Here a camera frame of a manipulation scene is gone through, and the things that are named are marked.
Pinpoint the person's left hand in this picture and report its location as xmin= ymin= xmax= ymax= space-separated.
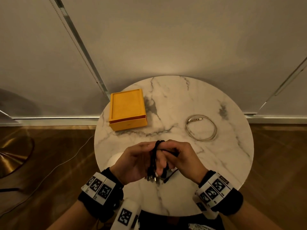
xmin=110 ymin=141 xmax=168 ymax=186

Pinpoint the person's right hand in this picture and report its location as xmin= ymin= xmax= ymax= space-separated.
xmin=158 ymin=139 xmax=209 ymax=185

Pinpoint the short black cable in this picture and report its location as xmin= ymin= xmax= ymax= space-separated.
xmin=149 ymin=140 xmax=180 ymax=176

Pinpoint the long black cable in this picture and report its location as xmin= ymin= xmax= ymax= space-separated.
xmin=160 ymin=163 xmax=179 ymax=184

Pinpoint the beige cable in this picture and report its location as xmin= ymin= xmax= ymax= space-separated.
xmin=185 ymin=114 xmax=218 ymax=142

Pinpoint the yellow box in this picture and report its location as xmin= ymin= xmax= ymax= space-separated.
xmin=108 ymin=88 xmax=148 ymax=132

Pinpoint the person's right forearm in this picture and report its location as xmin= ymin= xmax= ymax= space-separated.
xmin=219 ymin=208 xmax=283 ymax=230

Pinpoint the person's left forearm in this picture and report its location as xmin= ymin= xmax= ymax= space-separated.
xmin=47 ymin=200 xmax=99 ymax=230

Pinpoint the black left wristband with markers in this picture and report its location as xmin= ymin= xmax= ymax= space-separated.
xmin=77 ymin=167 xmax=124 ymax=223

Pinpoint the white marble table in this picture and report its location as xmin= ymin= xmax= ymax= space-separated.
xmin=94 ymin=75 xmax=254 ymax=217

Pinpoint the metal blind track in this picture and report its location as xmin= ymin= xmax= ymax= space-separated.
xmin=258 ymin=57 xmax=307 ymax=113
xmin=48 ymin=0 xmax=111 ymax=100

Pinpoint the gold lamp base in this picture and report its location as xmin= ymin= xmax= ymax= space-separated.
xmin=0 ymin=136 xmax=35 ymax=179

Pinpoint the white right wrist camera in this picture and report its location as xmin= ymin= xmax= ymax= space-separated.
xmin=192 ymin=194 xmax=219 ymax=219

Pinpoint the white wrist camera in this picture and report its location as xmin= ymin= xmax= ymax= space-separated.
xmin=110 ymin=198 xmax=142 ymax=230
xmin=192 ymin=194 xmax=219 ymax=219

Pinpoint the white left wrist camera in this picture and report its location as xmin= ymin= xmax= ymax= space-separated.
xmin=110 ymin=198 xmax=142 ymax=230

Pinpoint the thin white floor cable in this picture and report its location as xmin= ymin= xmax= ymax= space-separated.
xmin=0 ymin=135 xmax=95 ymax=217

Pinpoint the metal bottom rail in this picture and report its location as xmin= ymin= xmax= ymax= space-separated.
xmin=0 ymin=109 xmax=100 ymax=127
xmin=244 ymin=112 xmax=307 ymax=124

